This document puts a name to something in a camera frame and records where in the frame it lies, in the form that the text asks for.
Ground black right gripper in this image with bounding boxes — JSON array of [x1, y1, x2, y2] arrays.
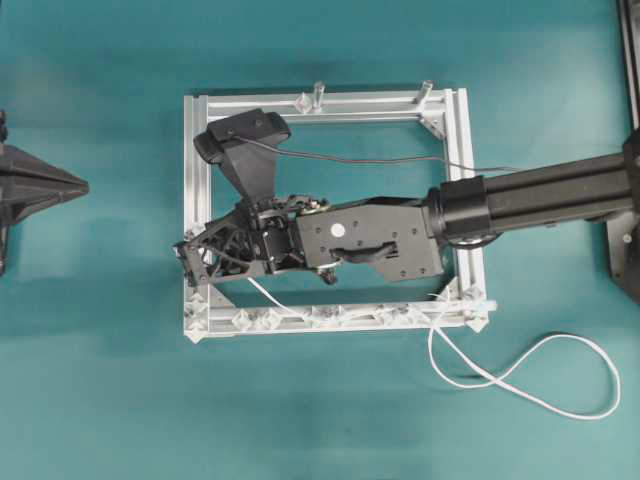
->
[[173, 195, 333, 287]]

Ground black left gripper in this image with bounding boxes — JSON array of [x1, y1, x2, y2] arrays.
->
[[1, 109, 89, 274]]

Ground white cable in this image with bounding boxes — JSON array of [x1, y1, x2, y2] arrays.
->
[[244, 277, 622, 420]]

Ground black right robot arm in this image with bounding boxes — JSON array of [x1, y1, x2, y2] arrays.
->
[[174, 134, 639, 287]]

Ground steel pin near clip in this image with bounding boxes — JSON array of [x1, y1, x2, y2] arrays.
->
[[312, 81, 326, 112]]

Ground steel pin top right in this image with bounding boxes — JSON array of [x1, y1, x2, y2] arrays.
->
[[414, 80, 434, 108]]

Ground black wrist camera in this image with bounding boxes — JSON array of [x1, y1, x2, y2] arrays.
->
[[193, 109, 291, 203]]

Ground thin black camera cable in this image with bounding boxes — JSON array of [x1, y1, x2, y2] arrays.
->
[[234, 134, 531, 176]]

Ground aluminium extrusion frame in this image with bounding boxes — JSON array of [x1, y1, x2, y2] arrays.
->
[[174, 82, 496, 341]]

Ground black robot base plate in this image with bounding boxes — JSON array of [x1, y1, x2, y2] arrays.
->
[[606, 213, 639, 303]]

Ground black vertical rail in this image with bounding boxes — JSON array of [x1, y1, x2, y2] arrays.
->
[[617, 0, 639, 129]]

